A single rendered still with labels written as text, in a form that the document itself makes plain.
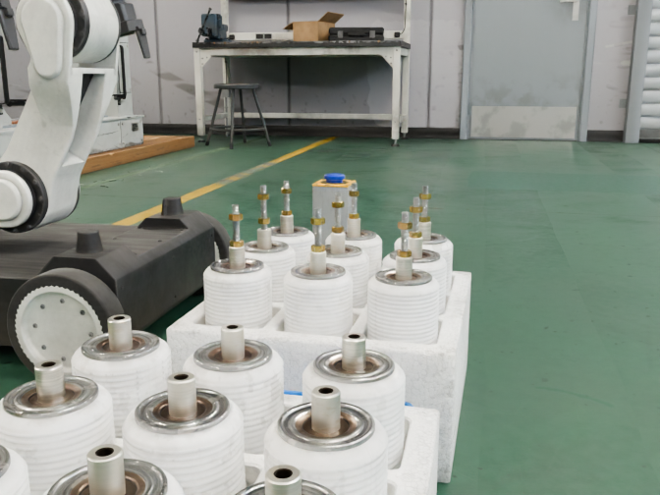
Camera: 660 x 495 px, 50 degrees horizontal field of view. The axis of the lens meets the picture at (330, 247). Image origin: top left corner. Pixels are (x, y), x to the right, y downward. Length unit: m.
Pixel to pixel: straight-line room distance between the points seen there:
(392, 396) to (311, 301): 0.32
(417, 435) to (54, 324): 0.75
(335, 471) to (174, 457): 0.12
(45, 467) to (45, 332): 0.68
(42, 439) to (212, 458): 0.14
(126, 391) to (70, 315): 0.56
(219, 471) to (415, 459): 0.19
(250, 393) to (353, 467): 0.17
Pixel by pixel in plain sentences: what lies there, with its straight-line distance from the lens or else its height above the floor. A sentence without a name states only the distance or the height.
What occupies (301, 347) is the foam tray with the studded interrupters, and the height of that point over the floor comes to 0.17.
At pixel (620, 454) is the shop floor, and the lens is 1.11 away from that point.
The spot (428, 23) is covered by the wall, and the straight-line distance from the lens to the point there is 6.08.
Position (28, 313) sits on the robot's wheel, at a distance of 1.30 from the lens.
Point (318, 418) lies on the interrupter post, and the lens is 0.55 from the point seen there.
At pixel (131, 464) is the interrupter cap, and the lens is 0.53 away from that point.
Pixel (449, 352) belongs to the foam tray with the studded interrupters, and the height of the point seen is 0.18.
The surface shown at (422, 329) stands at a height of 0.19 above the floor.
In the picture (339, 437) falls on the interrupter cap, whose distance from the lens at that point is 0.54.
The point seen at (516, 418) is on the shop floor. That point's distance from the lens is 1.16.
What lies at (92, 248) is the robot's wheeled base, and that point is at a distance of 1.30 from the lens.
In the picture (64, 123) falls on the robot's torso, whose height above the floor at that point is 0.43.
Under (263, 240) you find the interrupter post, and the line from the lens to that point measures 1.10.
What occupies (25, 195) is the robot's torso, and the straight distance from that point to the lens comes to 1.48.
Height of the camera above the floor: 0.51
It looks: 14 degrees down
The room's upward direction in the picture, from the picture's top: straight up
